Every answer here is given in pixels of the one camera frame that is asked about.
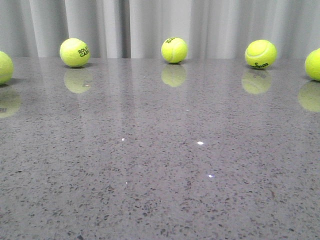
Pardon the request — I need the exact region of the far right tennis ball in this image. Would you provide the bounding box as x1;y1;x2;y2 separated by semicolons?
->
304;48;320;81

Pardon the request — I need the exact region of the Wilson yellow tennis ball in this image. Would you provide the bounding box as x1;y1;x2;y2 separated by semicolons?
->
244;39;278;69

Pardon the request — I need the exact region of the centre yellow tennis ball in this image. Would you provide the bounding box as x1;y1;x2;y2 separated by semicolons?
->
161;37;188;64

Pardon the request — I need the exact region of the grey pleated curtain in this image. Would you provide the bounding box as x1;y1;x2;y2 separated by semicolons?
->
0;0;320;59

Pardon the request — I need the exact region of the far left tennis ball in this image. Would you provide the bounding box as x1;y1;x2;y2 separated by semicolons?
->
0;51;14;85

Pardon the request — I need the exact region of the Roland Garros tennis ball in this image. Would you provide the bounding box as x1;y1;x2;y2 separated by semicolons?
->
59;38;91;68

